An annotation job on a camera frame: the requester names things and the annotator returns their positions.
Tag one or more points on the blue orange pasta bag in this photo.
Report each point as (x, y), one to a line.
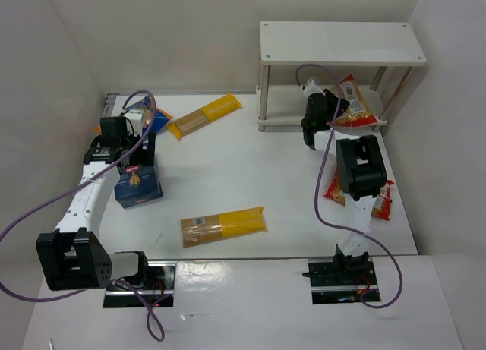
(161, 118)

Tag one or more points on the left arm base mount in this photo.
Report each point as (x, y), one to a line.
(157, 289)

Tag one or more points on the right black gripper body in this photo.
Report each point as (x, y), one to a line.
(333, 105)

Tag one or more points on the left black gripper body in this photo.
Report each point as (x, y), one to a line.
(142, 152)

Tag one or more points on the thin yellow spaghetti pack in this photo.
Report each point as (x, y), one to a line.
(203, 116)

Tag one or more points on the white two-tier shelf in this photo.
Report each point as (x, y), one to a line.
(341, 46)

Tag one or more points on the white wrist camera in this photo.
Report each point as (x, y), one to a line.
(312, 86)
(139, 117)

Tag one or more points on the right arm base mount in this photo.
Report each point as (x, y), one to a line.
(327, 287)

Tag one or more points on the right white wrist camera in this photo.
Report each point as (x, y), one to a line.
(312, 86)

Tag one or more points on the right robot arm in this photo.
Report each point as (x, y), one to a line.
(360, 171)

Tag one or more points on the dark blue pasta box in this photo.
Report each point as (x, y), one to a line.
(138, 184)

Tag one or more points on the red macaroni bag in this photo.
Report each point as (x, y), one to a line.
(382, 204)
(358, 113)

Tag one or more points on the wide yellow spaghetti pack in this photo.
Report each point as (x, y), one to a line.
(207, 229)

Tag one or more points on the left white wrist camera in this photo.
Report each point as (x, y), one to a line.
(139, 117)

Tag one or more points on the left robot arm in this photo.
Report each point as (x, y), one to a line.
(72, 256)

